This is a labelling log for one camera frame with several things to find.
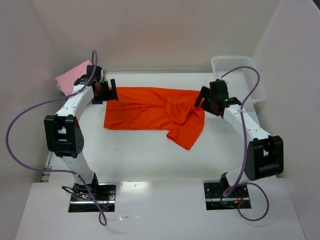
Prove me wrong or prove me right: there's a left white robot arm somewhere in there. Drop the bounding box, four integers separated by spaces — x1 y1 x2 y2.
44 65 119 195

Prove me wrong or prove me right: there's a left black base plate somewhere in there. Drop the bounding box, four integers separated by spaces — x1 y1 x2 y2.
61 183 117 213

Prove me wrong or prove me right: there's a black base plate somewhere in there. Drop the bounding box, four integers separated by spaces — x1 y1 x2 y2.
61 183 117 213
203 181 252 211

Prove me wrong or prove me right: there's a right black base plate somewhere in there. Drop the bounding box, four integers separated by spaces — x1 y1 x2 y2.
203 181 252 211

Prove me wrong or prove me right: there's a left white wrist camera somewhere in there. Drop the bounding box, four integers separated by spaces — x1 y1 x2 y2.
95 66 106 82

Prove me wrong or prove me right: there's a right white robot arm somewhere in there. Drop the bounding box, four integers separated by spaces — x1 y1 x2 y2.
194 80 284 189

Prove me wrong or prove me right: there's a pink folded t shirt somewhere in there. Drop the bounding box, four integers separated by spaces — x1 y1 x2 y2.
55 60 92 96

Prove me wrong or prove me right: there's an orange t shirt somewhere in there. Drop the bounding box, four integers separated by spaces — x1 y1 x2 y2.
103 87 205 150

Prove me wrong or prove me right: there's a white plastic basket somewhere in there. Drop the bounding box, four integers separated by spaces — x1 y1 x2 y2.
211 55 257 102

